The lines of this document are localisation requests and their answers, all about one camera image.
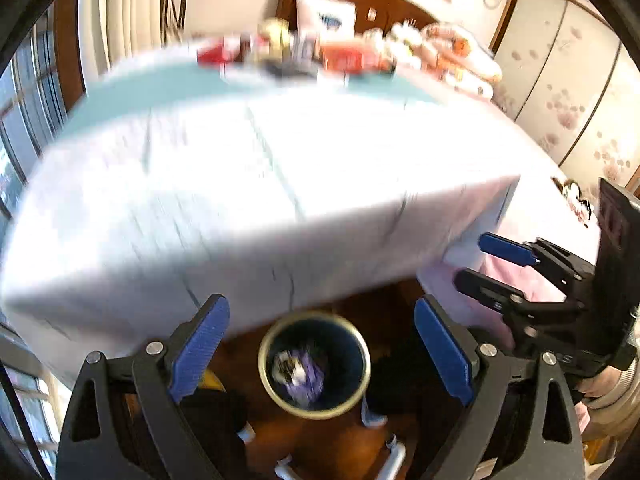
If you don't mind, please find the purple plastic bag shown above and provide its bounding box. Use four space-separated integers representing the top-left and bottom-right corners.
271 350 324 408

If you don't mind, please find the orange snack packet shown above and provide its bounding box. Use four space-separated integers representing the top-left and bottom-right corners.
320 42 394 75

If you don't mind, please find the red paper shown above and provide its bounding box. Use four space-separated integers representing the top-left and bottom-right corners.
196 35 250 66

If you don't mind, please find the pink carton box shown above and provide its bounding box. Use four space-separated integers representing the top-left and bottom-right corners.
292 35 318 63

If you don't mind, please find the yellow paper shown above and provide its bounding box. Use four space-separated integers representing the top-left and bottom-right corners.
258 18 291 54

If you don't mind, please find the dark round trash bin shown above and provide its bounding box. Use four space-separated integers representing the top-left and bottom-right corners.
257 311 371 420

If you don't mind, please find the person's right hand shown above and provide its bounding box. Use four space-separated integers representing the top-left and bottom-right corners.
574 318 640 441

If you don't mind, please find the yellow slipper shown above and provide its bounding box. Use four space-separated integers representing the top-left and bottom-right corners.
198 368 226 392

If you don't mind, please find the pink bed blanket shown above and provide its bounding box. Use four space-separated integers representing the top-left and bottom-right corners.
416 162 600 348

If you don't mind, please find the white chair base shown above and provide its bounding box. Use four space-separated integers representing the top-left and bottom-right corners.
247 393 414 479

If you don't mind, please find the floral wardrobe door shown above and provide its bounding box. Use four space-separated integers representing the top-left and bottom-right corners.
492 0 639 200

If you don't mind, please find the tree pattern tablecloth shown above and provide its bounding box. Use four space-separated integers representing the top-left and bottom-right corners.
1 48 558 384

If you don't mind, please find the dark wooden headboard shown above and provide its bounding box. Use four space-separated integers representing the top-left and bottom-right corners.
274 0 438 34

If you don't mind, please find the pink pillow with whale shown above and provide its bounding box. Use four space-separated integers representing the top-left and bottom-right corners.
296 0 357 37

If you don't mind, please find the window with metal grille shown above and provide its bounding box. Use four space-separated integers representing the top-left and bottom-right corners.
1 0 78 479

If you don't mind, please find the beige curtain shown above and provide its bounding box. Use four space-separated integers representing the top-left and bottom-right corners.
77 0 162 84

